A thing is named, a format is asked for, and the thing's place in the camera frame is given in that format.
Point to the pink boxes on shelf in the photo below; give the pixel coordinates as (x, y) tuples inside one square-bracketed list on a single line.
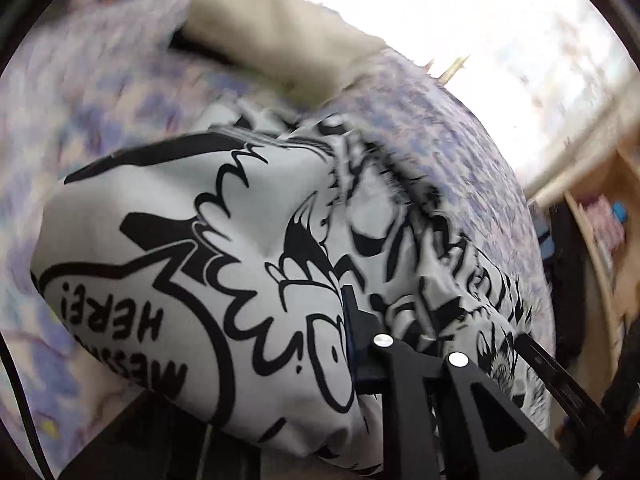
[(607, 229)]

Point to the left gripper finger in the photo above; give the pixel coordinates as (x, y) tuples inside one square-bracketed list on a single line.
[(443, 418)]

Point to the wooden shelf unit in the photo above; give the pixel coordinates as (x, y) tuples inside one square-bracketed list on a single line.
[(616, 177)]

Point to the purple cat print blanket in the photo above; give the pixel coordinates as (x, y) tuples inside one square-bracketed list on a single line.
[(104, 78)]

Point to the white black graffiti print jacket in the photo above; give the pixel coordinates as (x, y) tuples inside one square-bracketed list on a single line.
[(219, 270)]

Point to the folded cream sweater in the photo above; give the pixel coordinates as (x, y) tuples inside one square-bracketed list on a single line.
[(303, 48)]

